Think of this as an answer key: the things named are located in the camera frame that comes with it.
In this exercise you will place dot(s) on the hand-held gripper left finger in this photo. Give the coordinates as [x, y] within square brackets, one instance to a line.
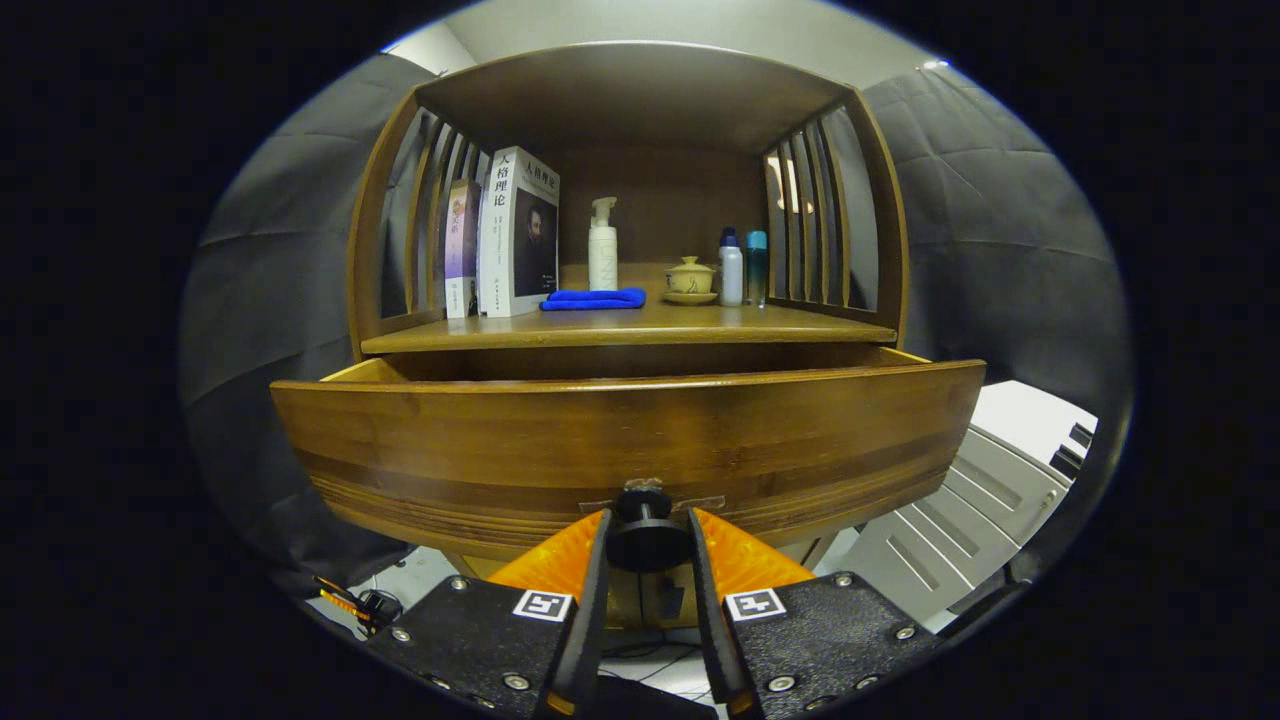
[590, 620]

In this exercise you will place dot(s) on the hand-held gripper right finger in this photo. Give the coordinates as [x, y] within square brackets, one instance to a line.
[705, 620]

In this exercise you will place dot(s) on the wooden drawer with black knob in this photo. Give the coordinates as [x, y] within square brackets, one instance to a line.
[600, 440]

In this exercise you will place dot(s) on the wooden countertop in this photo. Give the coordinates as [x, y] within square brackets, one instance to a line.
[700, 320]

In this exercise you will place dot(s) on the white grey drawer unit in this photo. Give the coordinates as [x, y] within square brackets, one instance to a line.
[1000, 480]

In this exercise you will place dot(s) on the wooden cabinet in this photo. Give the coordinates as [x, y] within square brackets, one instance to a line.
[640, 90]

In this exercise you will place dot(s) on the orange black tool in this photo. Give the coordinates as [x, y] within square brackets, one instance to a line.
[345, 603]

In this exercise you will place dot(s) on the blue folded cloth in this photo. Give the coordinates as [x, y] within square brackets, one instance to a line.
[595, 299]

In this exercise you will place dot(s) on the yellow lidded teacup with saucer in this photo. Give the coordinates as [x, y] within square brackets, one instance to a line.
[690, 278]

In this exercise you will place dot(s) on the white bottle with blue cap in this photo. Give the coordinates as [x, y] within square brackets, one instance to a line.
[731, 275]

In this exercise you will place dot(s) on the teal bottle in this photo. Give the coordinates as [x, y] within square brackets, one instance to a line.
[757, 270]

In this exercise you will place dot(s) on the white pump bottle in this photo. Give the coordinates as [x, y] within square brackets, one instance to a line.
[602, 260]

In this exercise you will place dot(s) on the white portrait book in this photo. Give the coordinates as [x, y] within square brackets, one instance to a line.
[535, 250]

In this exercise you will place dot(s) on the purple book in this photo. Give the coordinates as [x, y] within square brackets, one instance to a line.
[460, 240]

